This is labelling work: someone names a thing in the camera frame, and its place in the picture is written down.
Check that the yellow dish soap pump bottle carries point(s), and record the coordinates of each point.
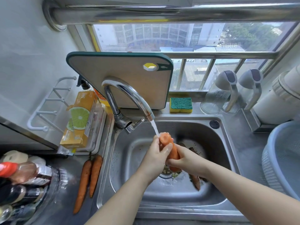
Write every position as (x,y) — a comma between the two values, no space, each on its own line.
(104,101)

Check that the person's left forearm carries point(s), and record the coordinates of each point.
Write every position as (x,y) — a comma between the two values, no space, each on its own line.
(117,203)

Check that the clear plastic bag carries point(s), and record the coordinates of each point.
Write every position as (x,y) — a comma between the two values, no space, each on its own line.
(65,150)

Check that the steel overhead pipe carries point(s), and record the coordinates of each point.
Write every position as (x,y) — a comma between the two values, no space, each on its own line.
(152,15)

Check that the dark soy sauce bottle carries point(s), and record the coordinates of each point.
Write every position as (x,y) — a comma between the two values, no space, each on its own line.
(23,194)

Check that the slim orange carrot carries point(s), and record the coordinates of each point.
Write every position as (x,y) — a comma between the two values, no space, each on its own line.
(83,185)

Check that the stainless steel sink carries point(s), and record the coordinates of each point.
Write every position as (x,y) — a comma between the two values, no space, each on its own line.
(131,161)

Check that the beige green-rimmed cutting board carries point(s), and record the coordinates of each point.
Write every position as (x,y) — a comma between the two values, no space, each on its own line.
(110,70)

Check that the glass pitcher with grey lid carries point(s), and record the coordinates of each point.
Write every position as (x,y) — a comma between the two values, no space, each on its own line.
(212,99)
(252,78)

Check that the black sink hole plug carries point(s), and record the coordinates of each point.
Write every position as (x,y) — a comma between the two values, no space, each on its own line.
(214,124)

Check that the window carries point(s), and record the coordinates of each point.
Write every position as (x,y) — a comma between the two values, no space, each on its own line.
(164,36)

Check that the chrome faucet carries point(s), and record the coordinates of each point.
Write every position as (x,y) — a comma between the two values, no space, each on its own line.
(112,104)

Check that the steel window guard rail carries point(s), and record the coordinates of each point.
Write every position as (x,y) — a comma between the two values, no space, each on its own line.
(220,55)

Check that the white plastic tray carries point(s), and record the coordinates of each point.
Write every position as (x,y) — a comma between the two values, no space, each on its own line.
(103,125)

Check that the beige capped bottle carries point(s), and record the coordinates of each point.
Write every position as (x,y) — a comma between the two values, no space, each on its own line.
(15,156)

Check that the yellow green sponge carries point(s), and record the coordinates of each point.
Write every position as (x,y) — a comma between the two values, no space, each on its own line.
(181,104)

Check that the orange carrot with leafy stem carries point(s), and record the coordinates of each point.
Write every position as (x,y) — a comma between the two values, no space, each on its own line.
(174,153)

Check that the white wall hook rack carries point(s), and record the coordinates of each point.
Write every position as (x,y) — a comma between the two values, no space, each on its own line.
(38,111)

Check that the orange box with lime picture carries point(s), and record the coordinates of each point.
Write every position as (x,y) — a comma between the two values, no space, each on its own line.
(79,118)

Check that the blue plastic colander basin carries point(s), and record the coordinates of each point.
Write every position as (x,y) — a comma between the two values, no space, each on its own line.
(284,159)

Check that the person's right hand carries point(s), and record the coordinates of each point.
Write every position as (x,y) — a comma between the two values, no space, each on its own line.
(189,162)

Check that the yellow capped bottle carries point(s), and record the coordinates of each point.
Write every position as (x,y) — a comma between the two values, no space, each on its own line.
(5,212)

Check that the person's left hand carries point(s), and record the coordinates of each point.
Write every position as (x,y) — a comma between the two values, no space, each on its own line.
(152,164)

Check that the person's right forearm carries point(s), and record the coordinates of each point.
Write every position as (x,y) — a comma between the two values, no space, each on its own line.
(253,196)

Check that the steel drain strainer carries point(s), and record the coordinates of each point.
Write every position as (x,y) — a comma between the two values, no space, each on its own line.
(165,175)

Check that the white duct pipe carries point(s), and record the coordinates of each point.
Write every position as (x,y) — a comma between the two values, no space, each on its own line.
(272,112)

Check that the transparent plastic packet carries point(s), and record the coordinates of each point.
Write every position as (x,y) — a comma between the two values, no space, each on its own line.
(95,126)

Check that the red capped sauce bottle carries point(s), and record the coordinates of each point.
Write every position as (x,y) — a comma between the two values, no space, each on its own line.
(25,173)

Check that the white capped bottle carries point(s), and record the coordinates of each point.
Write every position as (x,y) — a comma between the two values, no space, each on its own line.
(37,160)

